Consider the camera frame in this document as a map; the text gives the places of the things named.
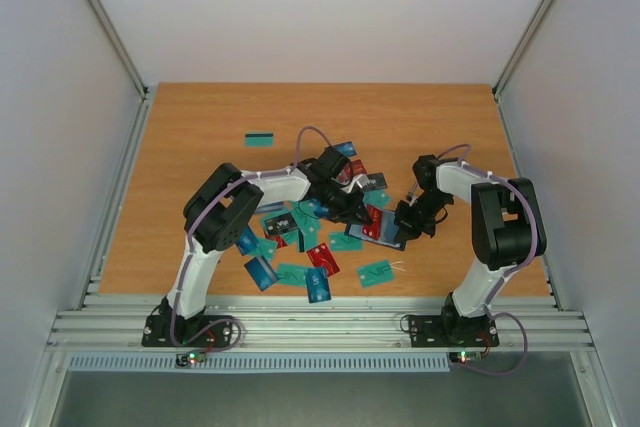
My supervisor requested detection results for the teal card with magnetic stripe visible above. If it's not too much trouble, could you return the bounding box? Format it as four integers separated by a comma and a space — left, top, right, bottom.
244, 132, 274, 148

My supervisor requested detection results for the grey slotted cable duct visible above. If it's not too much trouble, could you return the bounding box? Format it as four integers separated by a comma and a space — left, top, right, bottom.
67, 352, 450, 374

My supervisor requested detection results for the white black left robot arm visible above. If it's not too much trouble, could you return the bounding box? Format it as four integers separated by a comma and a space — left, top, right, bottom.
155, 146, 372, 347

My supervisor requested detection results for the red card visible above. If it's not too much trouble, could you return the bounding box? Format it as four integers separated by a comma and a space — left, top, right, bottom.
307, 243, 340, 276
362, 204, 383, 240

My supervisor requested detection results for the blue VIP card back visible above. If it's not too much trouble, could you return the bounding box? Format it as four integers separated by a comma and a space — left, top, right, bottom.
333, 141, 357, 157

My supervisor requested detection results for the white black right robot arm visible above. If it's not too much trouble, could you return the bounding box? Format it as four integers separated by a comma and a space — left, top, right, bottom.
394, 155, 547, 346

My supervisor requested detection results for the dark blue card holder wallet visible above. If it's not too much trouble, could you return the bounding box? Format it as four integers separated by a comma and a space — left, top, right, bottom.
344, 208, 406, 251

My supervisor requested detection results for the aluminium frame post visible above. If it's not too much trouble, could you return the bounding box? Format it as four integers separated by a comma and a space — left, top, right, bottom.
493, 0, 586, 91
86, 0, 149, 100

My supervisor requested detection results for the teal vip card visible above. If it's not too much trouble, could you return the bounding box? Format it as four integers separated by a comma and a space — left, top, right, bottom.
356, 260, 395, 288
328, 232, 363, 252

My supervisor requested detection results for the teal VIP card front right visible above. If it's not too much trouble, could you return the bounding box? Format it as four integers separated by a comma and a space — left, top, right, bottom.
356, 260, 395, 288

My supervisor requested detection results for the aluminium frame post right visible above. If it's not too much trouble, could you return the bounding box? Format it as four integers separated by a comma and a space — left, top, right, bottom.
493, 0, 586, 91

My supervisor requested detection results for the aluminium frame post left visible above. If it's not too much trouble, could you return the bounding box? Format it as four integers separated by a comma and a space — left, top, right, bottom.
86, 0, 149, 100

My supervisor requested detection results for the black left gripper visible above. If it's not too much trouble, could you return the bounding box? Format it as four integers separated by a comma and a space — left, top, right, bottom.
320, 180, 373, 226

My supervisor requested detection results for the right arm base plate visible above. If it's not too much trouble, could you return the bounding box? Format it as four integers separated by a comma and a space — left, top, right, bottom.
406, 315, 500, 349

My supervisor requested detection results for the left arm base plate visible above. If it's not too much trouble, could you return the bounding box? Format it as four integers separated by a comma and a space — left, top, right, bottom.
141, 315, 238, 349

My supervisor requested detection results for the black vip card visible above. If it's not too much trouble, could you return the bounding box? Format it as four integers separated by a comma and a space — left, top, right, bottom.
362, 172, 387, 192
263, 212, 298, 236

